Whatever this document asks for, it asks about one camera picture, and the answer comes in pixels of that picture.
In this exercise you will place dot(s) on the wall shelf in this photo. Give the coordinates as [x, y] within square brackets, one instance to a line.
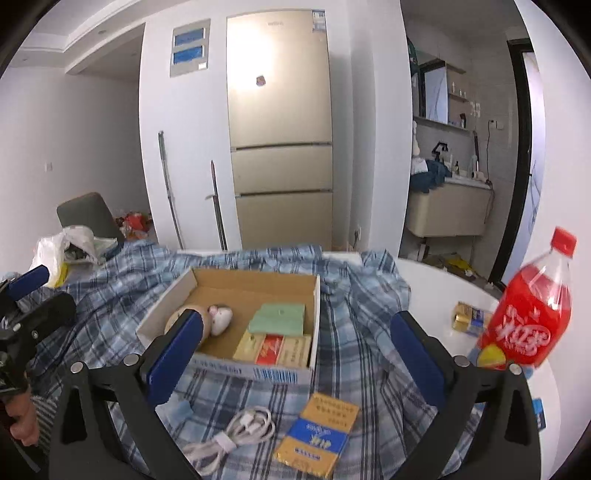
[458, 94]

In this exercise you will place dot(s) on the red soda bottle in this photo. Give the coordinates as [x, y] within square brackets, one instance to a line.
[526, 314]

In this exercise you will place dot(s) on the fridge magnet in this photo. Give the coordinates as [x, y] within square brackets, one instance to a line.
[261, 81]

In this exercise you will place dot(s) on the yellow red box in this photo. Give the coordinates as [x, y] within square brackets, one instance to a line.
[256, 350]

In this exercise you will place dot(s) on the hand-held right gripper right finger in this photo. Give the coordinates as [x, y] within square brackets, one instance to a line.
[415, 360]

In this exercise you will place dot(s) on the person's left hand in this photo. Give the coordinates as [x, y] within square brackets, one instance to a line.
[25, 420]

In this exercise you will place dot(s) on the small gold box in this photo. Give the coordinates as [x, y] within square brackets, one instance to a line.
[468, 318]

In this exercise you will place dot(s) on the light blue packet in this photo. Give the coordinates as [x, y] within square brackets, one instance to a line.
[183, 409]

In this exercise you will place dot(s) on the yellow bag on floor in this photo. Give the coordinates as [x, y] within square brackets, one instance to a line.
[458, 265]

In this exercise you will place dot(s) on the red bags on floor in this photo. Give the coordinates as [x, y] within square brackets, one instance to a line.
[134, 224]

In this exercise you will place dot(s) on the white pink plush mouse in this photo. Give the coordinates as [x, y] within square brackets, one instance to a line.
[221, 318]

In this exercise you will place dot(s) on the pale yellow box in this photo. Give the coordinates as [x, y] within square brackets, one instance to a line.
[296, 351]

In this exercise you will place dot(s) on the dark blue garment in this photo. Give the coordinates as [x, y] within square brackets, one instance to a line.
[429, 175]

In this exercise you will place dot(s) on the green sponge pad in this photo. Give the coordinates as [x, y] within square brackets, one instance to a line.
[277, 318]

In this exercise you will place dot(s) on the cardboard box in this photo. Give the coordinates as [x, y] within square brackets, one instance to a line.
[258, 286]

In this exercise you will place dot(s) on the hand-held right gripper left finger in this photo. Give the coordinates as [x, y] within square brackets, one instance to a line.
[178, 355]

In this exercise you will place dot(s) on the grey chair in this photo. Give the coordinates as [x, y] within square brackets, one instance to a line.
[87, 212]

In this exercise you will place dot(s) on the black door frame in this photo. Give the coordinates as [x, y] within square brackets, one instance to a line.
[512, 161]

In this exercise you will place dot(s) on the grey wall panel blue screens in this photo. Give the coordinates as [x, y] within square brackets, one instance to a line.
[189, 67]

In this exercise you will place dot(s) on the blue plaid shirt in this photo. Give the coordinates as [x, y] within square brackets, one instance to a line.
[360, 323]

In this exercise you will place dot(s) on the blue white packet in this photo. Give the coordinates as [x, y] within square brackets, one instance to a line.
[539, 413]

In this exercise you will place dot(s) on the bathroom mirror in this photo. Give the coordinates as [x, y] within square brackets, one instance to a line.
[436, 94]

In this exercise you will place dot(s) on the beige round soft toy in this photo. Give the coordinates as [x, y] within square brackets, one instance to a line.
[174, 319]

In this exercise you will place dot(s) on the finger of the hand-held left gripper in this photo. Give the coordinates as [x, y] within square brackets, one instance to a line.
[27, 279]
[46, 314]

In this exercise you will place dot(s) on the white plastic bag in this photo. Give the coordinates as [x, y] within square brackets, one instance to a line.
[51, 249]

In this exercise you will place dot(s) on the beige vanity cabinet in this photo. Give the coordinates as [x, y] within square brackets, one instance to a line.
[448, 212]

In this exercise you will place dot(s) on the gold refrigerator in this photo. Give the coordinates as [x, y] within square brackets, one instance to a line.
[277, 115]

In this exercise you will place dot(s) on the fridge energy label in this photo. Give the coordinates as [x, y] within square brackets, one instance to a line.
[318, 21]

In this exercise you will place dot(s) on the yellow blue box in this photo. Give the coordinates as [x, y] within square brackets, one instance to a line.
[318, 434]

